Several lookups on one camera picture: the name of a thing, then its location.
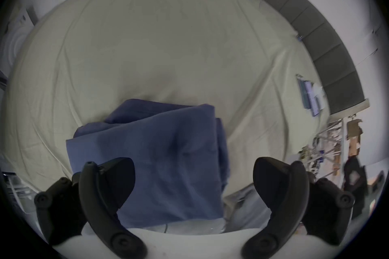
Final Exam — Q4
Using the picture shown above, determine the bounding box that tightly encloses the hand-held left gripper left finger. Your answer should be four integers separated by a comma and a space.
34, 157, 148, 259

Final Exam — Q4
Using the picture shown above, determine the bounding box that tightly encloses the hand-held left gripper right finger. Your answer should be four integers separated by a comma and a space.
241, 157, 355, 258

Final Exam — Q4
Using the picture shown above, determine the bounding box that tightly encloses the dark blue shirt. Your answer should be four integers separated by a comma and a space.
66, 99, 229, 228

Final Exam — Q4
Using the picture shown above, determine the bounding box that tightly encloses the cluttered shelf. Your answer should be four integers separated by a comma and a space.
299, 117, 363, 176

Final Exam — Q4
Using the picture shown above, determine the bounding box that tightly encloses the grey padded headboard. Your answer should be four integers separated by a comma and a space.
258, 0, 365, 115

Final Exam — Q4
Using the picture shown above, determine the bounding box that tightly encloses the white washing machine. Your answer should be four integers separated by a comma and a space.
0, 5, 39, 80

